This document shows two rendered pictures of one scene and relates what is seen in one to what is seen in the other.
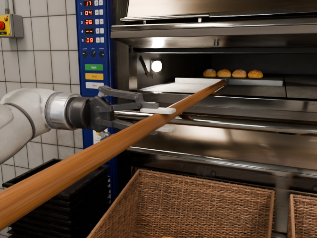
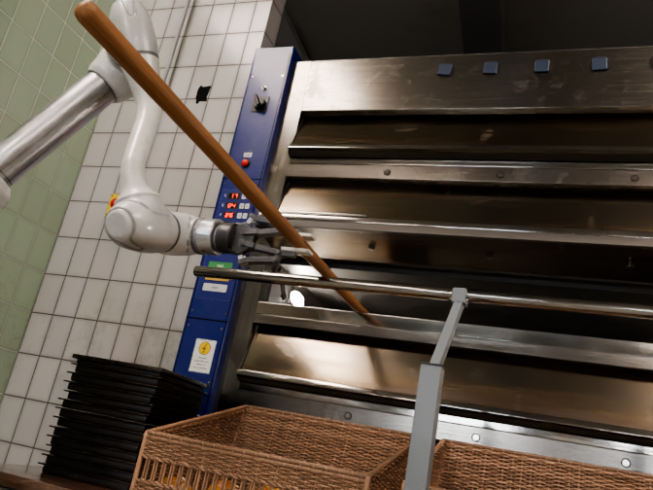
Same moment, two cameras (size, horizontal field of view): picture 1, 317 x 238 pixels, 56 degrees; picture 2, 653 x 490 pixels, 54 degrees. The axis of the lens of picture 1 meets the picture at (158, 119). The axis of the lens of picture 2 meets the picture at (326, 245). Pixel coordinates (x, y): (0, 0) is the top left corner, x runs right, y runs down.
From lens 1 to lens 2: 0.98 m
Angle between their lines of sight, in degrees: 30
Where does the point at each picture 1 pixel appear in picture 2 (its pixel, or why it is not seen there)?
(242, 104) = (395, 324)
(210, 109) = (356, 329)
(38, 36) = not seen: hidden behind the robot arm
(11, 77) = (97, 273)
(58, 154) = not seen: hidden behind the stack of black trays
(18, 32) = not seen: hidden behind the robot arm
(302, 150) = (460, 384)
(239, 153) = (385, 385)
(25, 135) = (172, 234)
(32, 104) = (183, 218)
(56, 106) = (205, 224)
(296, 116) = (456, 342)
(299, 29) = (451, 231)
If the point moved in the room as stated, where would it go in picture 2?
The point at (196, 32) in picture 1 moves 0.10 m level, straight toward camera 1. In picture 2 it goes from (350, 226) to (349, 213)
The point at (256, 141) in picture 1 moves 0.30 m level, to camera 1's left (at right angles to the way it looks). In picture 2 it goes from (407, 372) to (305, 352)
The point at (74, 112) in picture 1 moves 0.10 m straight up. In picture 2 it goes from (221, 229) to (230, 191)
